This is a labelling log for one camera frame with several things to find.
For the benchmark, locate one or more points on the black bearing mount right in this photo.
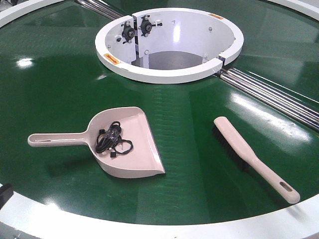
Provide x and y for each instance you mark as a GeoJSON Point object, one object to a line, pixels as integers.
{"type": "Point", "coordinates": [146, 26]}

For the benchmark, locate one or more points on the white central ring housing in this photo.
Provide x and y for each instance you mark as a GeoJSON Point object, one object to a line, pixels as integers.
{"type": "Point", "coordinates": [184, 45]}

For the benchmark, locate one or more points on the pink hand brush black bristles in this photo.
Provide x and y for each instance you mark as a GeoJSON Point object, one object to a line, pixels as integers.
{"type": "Point", "coordinates": [246, 153]}

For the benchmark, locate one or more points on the white outer conveyor rim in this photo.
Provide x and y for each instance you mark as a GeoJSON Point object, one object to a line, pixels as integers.
{"type": "Point", "coordinates": [23, 218]}

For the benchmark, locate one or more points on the chrome roller bars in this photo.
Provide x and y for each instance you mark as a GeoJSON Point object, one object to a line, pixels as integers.
{"type": "Point", "coordinates": [272, 96]}
{"type": "Point", "coordinates": [101, 8]}

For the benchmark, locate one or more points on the orange warning sticker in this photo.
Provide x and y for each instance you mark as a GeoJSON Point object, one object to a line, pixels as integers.
{"type": "Point", "coordinates": [111, 58]}
{"type": "Point", "coordinates": [216, 16]}

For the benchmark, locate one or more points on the black bearing mount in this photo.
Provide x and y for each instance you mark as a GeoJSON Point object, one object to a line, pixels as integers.
{"type": "Point", "coordinates": [146, 26]}
{"type": "Point", "coordinates": [128, 32]}

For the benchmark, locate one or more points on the black bearing mount left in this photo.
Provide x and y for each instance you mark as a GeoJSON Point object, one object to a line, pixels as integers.
{"type": "Point", "coordinates": [128, 32]}

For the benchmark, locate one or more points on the chrome roller bars top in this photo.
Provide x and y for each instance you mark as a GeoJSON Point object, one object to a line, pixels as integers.
{"type": "Point", "coordinates": [101, 8]}

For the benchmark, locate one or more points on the orange warning sticker top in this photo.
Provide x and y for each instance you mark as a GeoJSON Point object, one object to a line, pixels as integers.
{"type": "Point", "coordinates": [216, 16]}

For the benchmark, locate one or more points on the orange warning sticker left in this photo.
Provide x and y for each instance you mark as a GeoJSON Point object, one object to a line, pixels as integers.
{"type": "Point", "coordinates": [111, 58]}

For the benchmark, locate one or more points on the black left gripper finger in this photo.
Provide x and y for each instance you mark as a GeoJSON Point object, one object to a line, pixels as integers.
{"type": "Point", "coordinates": [6, 192]}

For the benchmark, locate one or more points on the chrome roller bars right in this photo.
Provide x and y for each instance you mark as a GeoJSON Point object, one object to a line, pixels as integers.
{"type": "Point", "coordinates": [272, 96]}

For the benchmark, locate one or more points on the pink plastic dustpan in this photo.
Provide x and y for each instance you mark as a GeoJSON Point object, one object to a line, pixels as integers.
{"type": "Point", "coordinates": [136, 157]}

